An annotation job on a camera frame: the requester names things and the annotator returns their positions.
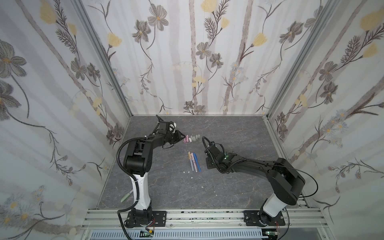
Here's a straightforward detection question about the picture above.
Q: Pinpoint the dark blue pen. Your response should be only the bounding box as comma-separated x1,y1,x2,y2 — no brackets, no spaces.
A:
193,153,201,172

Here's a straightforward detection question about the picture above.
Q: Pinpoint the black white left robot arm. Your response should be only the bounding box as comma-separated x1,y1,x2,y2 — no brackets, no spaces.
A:
123,120,186,225

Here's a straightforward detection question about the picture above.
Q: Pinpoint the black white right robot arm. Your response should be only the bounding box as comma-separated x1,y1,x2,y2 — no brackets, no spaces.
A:
205,144,306,227

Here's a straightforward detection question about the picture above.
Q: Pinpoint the lilac pen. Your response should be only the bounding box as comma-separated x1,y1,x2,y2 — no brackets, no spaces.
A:
191,153,198,172

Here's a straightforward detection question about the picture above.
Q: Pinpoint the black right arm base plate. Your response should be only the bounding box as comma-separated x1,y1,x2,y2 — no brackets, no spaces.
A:
244,211,286,228

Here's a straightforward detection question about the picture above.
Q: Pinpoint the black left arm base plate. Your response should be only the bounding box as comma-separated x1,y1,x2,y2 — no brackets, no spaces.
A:
124,210,167,228

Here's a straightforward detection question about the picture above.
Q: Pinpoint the aluminium front rail frame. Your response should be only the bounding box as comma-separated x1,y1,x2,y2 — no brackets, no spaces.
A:
82,208,334,240

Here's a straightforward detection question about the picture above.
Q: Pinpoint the white slotted cable duct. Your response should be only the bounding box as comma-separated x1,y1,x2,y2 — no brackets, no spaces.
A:
89,228,268,240

